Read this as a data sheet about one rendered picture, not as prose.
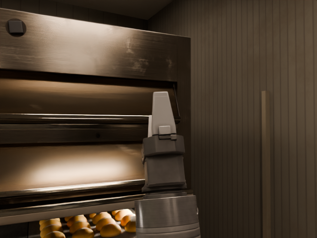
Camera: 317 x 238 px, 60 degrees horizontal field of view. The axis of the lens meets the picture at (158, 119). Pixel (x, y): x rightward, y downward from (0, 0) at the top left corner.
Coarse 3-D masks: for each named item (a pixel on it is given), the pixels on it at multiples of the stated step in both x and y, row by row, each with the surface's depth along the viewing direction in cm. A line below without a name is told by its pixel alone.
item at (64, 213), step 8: (72, 208) 91; (80, 208) 91; (88, 208) 92; (96, 208) 94; (104, 208) 95; (112, 208) 96; (120, 208) 97; (128, 208) 98; (8, 216) 83; (16, 216) 84; (24, 216) 84; (32, 216) 85; (40, 216) 86; (48, 216) 87; (56, 216) 88; (64, 216) 89; (0, 224) 82; (8, 224) 82
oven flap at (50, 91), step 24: (0, 72) 98; (24, 72) 101; (0, 96) 95; (24, 96) 98; (48, 96) 102; (72, 96) 105; (96, 96) 109; (120, 96) 114; (144, 96) 118; (0, 120) 92; (24, 120) 95; (48, 120) 99; (72, 120) 102; (96, 120) 105; (120, 120) 109; (144, 120) 113
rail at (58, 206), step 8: (192, 192) 110; (88, 200) 93; (96, 200) 94; (104, 200) 95; (112, 200) 96; (120, 200) 97; (128, 200) 99; (16, 208) 84; (24, 208) 85; (32, 208) 86; (40, 208) 87; (48, 208) 88; (56, 208) 88; (64, 208) 89; (0, 216) 82
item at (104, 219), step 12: (72, 216) 145; (96, 216) 142; (108, 216) 144; (120, 216) 147; (48, 228) 125; (60, 228) 127; (72, 228) 129; (84, 228) 123; (96, 228) 134; (108, 228) 126; (120, 228) 130; (132, 228) 131
